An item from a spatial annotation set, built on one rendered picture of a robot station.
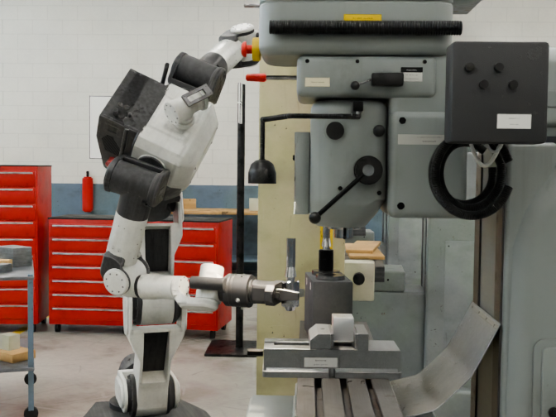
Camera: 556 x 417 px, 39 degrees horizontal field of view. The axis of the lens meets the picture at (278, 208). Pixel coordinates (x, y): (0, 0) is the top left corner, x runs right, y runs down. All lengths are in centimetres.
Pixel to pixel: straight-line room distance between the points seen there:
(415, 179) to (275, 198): 189
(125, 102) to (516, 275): 115
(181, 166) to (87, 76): 936
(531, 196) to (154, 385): 140
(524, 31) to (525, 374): 982
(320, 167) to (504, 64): 51
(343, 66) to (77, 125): 972
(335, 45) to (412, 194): 40
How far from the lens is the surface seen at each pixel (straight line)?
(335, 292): 234
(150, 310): 253
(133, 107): 224
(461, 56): 168
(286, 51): 191
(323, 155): 192
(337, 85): 190
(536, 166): 192
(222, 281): 206
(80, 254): 691
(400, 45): 191
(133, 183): 211
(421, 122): 191
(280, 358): 199
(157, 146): 218
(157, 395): 270
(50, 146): 1160
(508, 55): 171
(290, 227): 374
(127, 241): 218
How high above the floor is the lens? 146
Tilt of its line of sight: 3 degrees down
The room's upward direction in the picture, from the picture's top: 1 degrees clockwise
